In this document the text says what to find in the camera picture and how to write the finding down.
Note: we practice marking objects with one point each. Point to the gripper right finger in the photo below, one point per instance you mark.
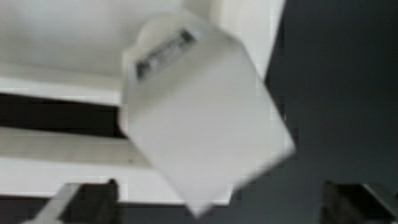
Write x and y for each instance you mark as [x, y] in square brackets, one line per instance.
[358, 204]

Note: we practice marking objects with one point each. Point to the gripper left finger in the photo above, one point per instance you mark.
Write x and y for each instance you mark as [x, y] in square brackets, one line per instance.
[82, 205]

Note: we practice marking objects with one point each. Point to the white table leg with tag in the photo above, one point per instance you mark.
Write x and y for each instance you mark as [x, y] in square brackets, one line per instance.
[198, 115]

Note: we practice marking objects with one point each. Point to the white front fence rail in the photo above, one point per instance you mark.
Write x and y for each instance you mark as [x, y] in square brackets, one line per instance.
[50, 158]

